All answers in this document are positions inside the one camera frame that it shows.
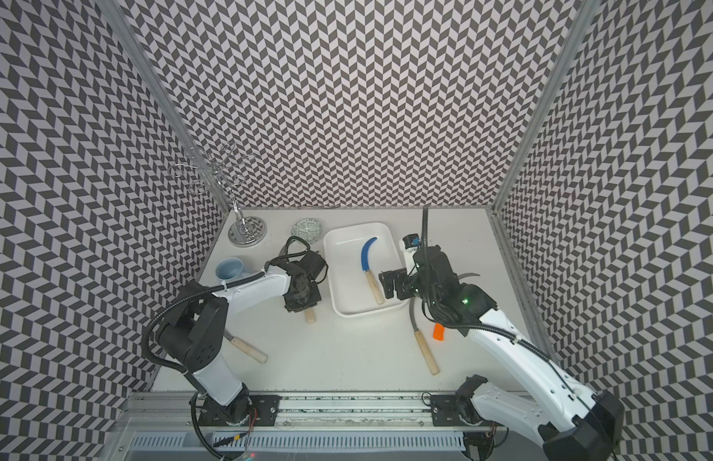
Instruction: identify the blue blade wooden handle sickle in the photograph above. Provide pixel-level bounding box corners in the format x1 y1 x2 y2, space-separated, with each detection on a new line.
360 237 385 305

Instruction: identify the white plastic storage box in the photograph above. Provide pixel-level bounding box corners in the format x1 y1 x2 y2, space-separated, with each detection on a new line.
324 222 407 319

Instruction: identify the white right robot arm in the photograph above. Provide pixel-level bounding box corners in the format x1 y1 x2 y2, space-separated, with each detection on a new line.
379 207 625 460

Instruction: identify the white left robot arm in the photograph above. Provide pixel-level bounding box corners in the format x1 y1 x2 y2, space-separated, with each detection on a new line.
141 236 327 425

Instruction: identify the green patterned ceramic bowl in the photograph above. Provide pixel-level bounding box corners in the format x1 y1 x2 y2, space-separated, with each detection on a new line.
291 218 323 244

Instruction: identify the light blue plastic cup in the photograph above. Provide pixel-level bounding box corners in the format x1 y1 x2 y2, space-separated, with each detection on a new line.
215 257 245 282

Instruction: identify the chrome mug tree stand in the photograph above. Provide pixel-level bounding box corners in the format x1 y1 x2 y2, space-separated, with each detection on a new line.
173 146 267 248

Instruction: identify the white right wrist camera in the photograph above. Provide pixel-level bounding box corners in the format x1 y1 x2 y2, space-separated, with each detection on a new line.
402 234 421 272

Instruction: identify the orange handle small sickle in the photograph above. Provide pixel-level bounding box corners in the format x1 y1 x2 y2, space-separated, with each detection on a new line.
432 272 479 342

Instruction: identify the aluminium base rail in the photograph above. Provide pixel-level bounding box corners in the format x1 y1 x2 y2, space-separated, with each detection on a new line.
125 390 594 433

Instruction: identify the aluminium left corner post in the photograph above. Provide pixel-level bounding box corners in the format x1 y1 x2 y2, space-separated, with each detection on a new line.
95 0 231 212

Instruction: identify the aluminium corner post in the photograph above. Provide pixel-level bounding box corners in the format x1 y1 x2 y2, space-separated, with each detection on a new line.
491 0 602 213
95 0 231 212

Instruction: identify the aluminium right corner post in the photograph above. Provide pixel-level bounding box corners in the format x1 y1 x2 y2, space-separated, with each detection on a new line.
491 0 602 213

